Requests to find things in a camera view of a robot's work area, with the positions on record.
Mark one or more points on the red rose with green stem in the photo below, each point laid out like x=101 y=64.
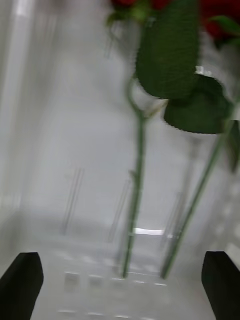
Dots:
x=138 y=160
x=200 y=110

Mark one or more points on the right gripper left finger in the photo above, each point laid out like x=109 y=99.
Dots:
x=20 y=287

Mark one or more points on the shallow white box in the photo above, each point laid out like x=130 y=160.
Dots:
x=62 y=125

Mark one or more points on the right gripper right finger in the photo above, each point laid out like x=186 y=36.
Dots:
x=222 y=285

